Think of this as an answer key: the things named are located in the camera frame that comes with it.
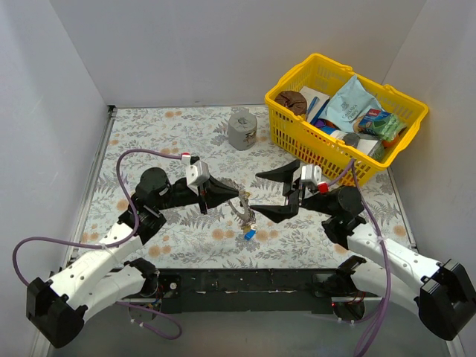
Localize silver keyring with keys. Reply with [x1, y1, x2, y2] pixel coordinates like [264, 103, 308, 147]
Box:
[221, 178, 256, 233]

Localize blue key tag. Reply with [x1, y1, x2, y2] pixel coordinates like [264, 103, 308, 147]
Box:
[244, 229, 256, 240]

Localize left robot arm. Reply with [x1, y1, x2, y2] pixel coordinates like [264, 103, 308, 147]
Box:
[26, 161, 239, 348]

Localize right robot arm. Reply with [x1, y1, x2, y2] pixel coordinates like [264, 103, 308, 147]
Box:
[253, 160, 475, 341]

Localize floral table mat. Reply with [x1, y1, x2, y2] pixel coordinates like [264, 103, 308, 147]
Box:
[72, 106, 414, 271]

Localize grey toilet paper roll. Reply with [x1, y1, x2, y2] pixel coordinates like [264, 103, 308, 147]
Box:
[228, 111, 257, 151]

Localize grey lid can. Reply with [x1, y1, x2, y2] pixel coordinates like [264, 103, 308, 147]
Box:
[342, 132, 360, 149]

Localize yellow plastic basket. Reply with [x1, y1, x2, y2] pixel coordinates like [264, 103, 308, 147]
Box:
[265, 54, 429, 186]

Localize orange fruit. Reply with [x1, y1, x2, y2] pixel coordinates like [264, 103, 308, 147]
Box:
[382, 135, 399, 149]

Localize brown round item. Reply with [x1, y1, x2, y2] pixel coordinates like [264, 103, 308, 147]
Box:
[274, 91, 308, 115]

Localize white box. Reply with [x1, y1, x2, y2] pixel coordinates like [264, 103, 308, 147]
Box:
[300, 86, 330, 123]

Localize light blue chips bag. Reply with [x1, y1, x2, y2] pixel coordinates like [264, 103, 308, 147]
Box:
[321, 75, 382, 132]

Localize green sponge pack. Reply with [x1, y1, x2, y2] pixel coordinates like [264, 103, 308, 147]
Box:
[353, 109, 407, 141]

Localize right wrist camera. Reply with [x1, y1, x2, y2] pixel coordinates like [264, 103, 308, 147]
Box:
[300, 164, 329, 194]

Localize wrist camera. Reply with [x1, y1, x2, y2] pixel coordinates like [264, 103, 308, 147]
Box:
[300, 164, 329, 194]
[185, 160, 210, 189]

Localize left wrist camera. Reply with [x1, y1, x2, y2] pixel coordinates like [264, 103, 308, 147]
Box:
[185, 160, 210, 189]

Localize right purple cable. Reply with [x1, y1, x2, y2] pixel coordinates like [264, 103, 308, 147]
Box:
[327, 158, 393, 357]

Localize purple cable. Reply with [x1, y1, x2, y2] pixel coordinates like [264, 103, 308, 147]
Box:
[12, 148, 193, 340]
[327, 158, 393, 357]

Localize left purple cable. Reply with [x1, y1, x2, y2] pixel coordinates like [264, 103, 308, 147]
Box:
[12, 148, 193, 340]

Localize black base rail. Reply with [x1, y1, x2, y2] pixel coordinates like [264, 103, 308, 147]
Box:
[115, 267, 387, 315]

